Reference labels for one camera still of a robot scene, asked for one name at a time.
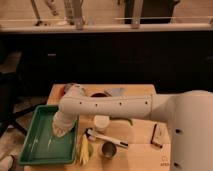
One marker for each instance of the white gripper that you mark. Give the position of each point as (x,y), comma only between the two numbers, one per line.
(62,123)

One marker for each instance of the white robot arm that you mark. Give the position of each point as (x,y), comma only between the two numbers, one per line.
(190,115)

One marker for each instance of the green plastic tray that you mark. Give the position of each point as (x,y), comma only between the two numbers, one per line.
(35,150)

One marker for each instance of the yellow corn cob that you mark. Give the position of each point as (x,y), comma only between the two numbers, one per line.
(85,150)

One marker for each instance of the orange plate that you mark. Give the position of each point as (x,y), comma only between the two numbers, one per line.
(62,91)

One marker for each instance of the white cup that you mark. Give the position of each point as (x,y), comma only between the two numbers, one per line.
(101,122)

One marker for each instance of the dark red bowl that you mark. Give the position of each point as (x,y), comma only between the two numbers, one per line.
(99,95)

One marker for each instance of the green chili pepper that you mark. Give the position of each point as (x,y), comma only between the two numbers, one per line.
(122,119)

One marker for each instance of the small metal cup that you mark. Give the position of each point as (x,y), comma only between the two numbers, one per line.
(109,150)

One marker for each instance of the black office chair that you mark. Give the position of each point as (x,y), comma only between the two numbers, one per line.
(7,103)

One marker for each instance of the grey folded cloth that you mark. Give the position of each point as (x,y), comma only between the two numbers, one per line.
(115,92)

